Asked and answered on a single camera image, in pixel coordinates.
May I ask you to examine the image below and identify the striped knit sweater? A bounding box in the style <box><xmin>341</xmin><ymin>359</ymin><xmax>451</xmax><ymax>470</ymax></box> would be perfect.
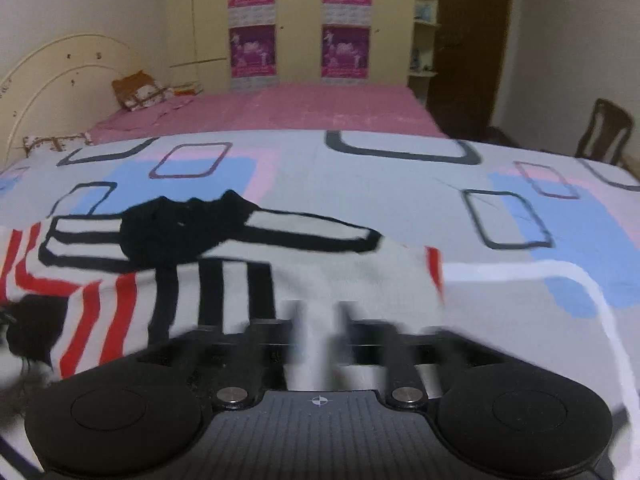
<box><xmin>1</xmin><ymin>191</ymin><xmax>442</xmax><ymax>378</ymax></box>

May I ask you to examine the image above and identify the patterned grey bedsheet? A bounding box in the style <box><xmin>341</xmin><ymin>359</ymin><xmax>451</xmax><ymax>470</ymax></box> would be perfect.
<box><xmin>1</xmin><ymin>130</ymin><xmax>639</xmax><ymax>479</ymax></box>

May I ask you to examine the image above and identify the pink bedsheet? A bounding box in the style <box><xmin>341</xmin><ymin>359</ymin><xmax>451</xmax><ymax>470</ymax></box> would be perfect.
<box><xmin>89</xmin><ymin>84</ymin><xmax>446</xmax><ymax>144</ymax></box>

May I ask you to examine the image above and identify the orange patterned pillow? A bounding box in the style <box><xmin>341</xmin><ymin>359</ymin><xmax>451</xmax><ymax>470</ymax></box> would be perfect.
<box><xmin>112</xmin><ymin>70</ymin><xmax>175</xmax><ymax>112</ymax></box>

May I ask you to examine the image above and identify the lower right purple poster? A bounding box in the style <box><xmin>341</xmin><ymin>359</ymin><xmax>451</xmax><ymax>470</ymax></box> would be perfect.
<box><xmin>321</xmin><ymin>25</ymin><xmax>370</xmax><ymax>79</ymax></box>

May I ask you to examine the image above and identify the floral pillow near headboard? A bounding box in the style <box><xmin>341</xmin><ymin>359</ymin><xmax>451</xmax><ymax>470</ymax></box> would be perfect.
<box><xmin>23</xmin><ymin>132</ymin><xmax>93</xmax><ymax>156</ymax></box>

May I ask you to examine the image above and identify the lower left purple poster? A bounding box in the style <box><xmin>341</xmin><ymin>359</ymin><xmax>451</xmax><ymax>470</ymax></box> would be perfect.
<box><xmin>229</xmin><ymin>25</ymin><xmax>277</xmax><ymax>78</ymax></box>

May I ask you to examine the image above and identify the cream arched headboard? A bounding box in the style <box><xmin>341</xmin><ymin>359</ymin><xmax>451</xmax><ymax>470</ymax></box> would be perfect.
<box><xmin>1</xmin><ymin>34</ymin><xmax>145</xmax><ymax>166</ymax></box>

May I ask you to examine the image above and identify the cream wardrobe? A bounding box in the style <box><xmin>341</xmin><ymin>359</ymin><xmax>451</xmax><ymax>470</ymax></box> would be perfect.
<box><xmin>165</xmin><ymin>0</ymin><xmax>414</xmax><ymax>93</ymax></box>

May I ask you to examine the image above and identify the dark wooden door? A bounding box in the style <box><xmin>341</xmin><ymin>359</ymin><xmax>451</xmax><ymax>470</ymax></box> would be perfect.
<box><xmin>426</xmin><ymin>0</ymin><xmax>511</xmax><ymax>140</ymax></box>

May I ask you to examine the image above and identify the cream wall shelf unit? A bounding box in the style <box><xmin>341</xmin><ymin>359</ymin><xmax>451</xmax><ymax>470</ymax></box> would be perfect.
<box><xmin>408</xmin><ymin>0</ymin><xmax>440</xmax><ymax>107</ymax></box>

